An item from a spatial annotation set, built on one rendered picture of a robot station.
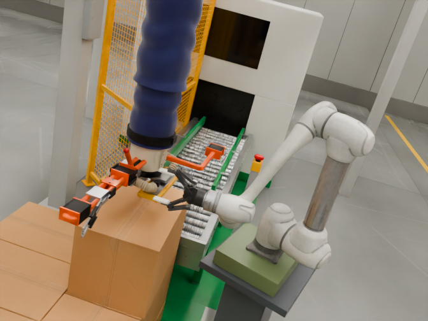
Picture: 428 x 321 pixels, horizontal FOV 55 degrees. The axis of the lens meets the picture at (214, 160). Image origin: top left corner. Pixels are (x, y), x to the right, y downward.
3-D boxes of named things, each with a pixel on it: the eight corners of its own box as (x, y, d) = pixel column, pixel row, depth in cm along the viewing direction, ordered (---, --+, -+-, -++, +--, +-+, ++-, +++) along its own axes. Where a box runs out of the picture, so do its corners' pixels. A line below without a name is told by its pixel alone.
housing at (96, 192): (93, 195, 161) (94, 185, 159) (109, 200, 160) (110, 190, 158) (83, 202, 154) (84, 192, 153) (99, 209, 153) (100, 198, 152)
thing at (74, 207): (72, 208, 149) (73, 196, 147) (90, 214, 148) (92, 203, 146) (58, 219, 142) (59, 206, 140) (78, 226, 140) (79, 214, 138)
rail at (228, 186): (244, 148, 475) (248, 133, 468) (248, 149, 474) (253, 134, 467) (192, 265, 264) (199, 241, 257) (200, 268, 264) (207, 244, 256)
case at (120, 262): (115, 230, 256) (125, 172, 240) (177, 249, 253) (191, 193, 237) (66, 293, 201) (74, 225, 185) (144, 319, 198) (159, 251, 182)
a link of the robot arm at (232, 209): (214, 212, 165) (214, 219, 177) (251, 224, 163) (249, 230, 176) (222, 187, 168) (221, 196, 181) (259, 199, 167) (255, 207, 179)
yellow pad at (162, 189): (164, 169, 218) (165, 160, 216) (181, 174, 216) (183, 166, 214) (136, 195, 187) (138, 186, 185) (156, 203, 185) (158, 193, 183)
